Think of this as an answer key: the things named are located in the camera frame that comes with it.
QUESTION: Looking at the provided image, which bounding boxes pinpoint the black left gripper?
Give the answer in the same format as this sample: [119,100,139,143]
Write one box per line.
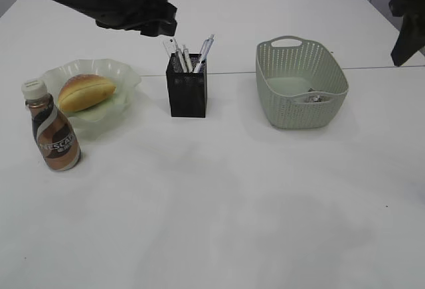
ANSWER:
[95,0,177,37]

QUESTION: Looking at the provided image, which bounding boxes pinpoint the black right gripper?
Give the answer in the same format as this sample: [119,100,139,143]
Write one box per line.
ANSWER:
[388,0,424,66]

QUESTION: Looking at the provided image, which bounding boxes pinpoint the clear plastic ruler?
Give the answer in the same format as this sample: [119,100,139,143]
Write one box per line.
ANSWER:
[163,38,181,57]

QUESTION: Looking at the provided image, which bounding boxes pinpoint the yellow-green clear pen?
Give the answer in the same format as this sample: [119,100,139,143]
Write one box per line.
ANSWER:
[175,47,188,73]

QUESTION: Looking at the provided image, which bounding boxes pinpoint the white blue pen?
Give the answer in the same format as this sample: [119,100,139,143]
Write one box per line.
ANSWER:
[183,45,193,72]

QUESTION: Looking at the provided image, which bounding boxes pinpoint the white grey pen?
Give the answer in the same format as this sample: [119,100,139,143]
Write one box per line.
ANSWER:
[193,34,214,73]

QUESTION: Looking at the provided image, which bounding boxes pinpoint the golden bread roll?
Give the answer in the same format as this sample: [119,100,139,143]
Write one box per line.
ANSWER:
[58,74,116,112]

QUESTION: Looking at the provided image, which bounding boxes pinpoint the brown Nescafe coffee bottle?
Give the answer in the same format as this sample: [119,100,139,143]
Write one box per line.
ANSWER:
[21,79,81,171]

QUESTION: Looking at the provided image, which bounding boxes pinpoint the black mesh pen holder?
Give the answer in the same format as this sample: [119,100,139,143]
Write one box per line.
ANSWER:
[166,54,208,118]

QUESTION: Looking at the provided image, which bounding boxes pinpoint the pale green wavy plate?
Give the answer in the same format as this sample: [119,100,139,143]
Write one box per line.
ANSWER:
[41,58,141,129]

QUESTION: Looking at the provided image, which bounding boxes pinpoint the green plastic woven basket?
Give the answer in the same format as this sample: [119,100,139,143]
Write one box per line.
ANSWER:
[256,36,349,130]

